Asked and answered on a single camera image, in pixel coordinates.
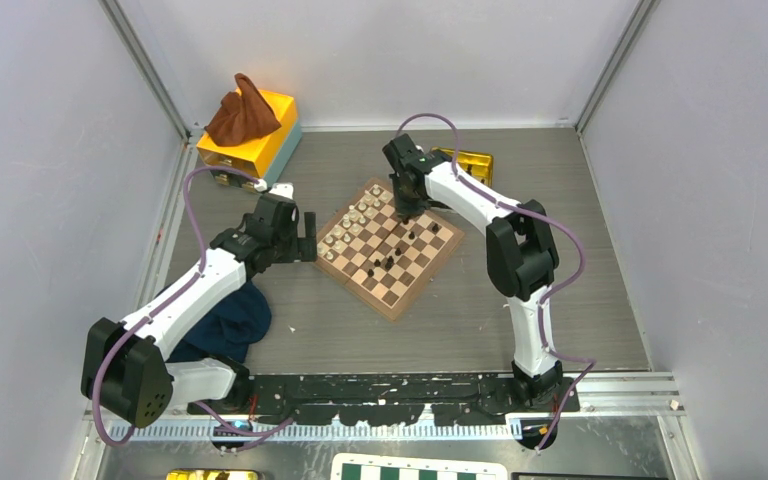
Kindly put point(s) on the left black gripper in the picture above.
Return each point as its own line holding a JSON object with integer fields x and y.
{"x": 302, "y": 248}

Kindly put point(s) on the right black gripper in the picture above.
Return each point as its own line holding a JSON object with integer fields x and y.
{"x": 405, "y": 210}

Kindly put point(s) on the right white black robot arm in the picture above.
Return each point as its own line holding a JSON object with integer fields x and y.
{"x": 521, "y": 255}

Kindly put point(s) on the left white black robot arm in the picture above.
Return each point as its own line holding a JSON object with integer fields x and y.
{"x": 127, "y": 369}

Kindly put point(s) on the wooden chess board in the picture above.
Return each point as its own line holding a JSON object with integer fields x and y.
{"x": 392, "y": 292}

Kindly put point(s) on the white chess piece row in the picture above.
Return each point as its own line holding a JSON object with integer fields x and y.
{"x": 358, "y": 229}

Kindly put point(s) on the black chess piece cluster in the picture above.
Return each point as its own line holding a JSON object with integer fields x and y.
{"x": 389, "y": 249}

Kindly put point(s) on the green white chess mat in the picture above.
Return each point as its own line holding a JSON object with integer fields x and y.
{"x": 376, "y": 467}

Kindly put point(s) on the gold metal tray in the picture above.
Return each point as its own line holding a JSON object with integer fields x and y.
{"x": 476, "y": 164}

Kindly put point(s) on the yellow storage box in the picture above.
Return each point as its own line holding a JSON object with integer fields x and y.
{"x": 264, "y": 158}

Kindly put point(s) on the dark blue cloth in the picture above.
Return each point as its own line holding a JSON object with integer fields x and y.
{"x": 239, "y": 320}

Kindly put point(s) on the brown cloth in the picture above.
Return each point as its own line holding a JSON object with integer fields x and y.
{"x": 244, "y": 115}

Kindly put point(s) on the gold tin at bottom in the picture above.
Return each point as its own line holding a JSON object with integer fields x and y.
{"x": 213, "y": 474}

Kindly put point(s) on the black mounting base plate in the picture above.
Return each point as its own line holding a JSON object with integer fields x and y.
{"x": 453, "y": 399}

